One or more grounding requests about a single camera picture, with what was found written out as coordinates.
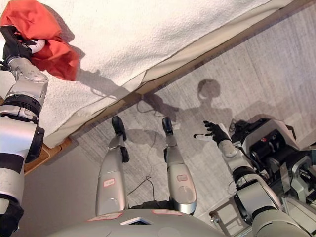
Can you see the silver right robot leg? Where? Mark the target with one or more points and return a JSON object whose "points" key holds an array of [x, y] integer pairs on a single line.
{"points": [[180, 177]]}

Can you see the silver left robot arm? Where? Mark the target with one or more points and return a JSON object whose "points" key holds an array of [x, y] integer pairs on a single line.
{"points": [[17, 138]]}

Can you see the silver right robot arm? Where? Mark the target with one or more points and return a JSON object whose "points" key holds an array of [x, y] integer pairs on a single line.
{"points": [[254, 197]]}

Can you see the beige bed frame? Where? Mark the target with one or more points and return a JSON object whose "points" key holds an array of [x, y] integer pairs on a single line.
{"points": [[197, 58]]}

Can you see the black grey equipment cart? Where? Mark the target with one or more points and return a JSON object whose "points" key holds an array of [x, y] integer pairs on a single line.
{"points": [[269, 145]]}

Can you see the grey floor rug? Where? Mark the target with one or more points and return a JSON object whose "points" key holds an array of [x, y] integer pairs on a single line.
{"points": [[247, 74]]}

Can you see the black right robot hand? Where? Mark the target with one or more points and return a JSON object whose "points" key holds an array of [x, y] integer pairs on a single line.
{"points": [[218, 133]]}

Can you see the orange cloth garment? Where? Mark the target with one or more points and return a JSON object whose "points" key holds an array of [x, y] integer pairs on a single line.
{"points": [[37, 19]]}

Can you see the silver left robot leg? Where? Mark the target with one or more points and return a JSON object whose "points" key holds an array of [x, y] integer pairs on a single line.
{"points": [[111, 177]]}

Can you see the silver robot leg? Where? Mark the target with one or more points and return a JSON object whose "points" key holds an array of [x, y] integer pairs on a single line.
{"points": [[180, 177], [111, 177]]}

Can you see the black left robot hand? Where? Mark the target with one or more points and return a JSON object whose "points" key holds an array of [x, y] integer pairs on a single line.
{"points": [[13, 48]]}

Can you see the silver robot torso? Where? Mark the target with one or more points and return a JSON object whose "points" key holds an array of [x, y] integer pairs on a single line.
{"points": [[123, 229]]}

